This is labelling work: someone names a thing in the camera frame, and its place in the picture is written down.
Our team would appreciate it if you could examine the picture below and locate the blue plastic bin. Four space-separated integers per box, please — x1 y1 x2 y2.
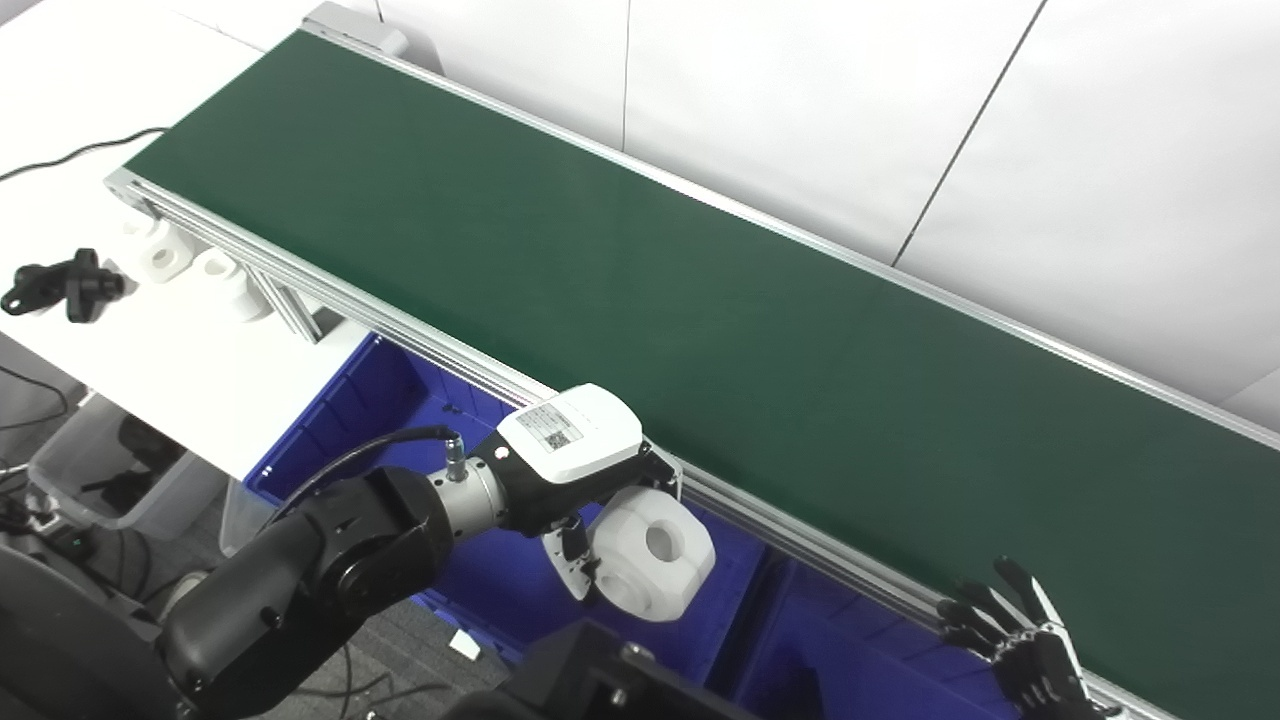
245 333 771 686
705 560 1021 720

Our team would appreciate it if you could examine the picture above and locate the black plastic part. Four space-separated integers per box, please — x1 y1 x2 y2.
0 248 127 324

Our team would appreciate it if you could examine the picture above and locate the large white plastic part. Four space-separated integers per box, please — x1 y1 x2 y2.
590 487 717 623

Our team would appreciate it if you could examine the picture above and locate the green conveyor belt aluminium frame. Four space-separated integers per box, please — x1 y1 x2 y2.
105 15 1280 720

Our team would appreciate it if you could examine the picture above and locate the clear plastic storage bin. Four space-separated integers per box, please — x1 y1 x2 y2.
28 393 229 541

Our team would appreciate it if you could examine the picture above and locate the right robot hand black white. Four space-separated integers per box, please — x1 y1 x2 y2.
937 556 1121 720

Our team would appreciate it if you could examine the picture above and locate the aluminium conveyor leg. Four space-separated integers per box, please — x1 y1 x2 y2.
245 268 323 344

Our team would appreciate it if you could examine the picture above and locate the small white plastic part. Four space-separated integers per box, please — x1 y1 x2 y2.
125 218 196 284
192 248 273 323

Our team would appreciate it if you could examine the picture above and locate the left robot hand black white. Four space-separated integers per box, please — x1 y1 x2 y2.
470 383 684 603

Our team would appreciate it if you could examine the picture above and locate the black robot torso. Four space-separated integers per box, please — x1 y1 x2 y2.
440 620 761 720

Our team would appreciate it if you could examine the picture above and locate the grey conveyor motor housing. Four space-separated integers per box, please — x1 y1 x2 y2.
300 0 446 76

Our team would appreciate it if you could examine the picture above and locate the black floor cable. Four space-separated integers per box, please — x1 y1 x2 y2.
0 365 69 431

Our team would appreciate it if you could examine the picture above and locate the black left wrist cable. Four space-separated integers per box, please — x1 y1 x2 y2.
270 425 466 521

